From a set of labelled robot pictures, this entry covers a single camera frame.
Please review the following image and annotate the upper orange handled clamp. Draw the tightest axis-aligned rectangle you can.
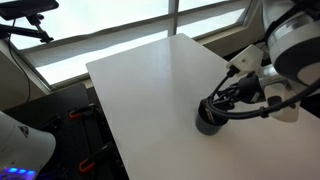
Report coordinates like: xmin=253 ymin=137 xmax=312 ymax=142
xmin=69 ymin=104 xmax=97 ymax=120

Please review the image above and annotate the black side cart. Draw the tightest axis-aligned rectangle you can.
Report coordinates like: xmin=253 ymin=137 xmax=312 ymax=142
xmin=1 ymin=84 xmax=129 ymax=180

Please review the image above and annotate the orange handled clamp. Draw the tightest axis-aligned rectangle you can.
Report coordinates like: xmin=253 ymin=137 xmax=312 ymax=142
xmin=78 ymin=144 xmax=112 ymax=175
xmin=69 ymin=104 xmax=97 ymax=120

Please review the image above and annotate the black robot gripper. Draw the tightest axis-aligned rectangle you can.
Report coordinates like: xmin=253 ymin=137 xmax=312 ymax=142
xmin=208 ymin=74 xmax=265 ymax=111

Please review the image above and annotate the dark blue enamel cup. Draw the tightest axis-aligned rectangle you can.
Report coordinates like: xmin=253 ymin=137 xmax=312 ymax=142
xmin=195 ymin=100 xmax=228 ymax=136

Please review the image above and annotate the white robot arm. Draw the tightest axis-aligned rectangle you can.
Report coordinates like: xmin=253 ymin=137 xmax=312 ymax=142
xmin=199 ymin=0 xmax=320 ymax=126

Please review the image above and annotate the lower orange handled clamp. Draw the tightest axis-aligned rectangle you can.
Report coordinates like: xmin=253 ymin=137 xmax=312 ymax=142
xmin=78 ymin=144 xmax=112 ymax=175

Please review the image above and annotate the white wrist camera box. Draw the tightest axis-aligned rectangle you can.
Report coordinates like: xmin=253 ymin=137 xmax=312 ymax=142
xmin=226 ymin=45 xmax=264 ymax=77

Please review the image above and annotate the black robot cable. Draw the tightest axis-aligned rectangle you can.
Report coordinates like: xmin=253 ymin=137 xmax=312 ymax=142
xmin=206 ymin=68 xmax=320 ymax=120

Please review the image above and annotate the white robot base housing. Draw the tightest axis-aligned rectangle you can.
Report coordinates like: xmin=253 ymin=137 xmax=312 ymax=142
xmin=0 ymin=112 xmax=56 ymax=180

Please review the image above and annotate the black camera on stand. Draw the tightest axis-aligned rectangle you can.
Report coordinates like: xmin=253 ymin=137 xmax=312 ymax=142
xmin=0 ymin=0 xmax=59 ymax=43

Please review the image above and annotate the red capped marker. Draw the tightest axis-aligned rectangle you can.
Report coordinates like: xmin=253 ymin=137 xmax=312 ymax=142
xmin=202 ymin=101 xmax=214 ymax=124

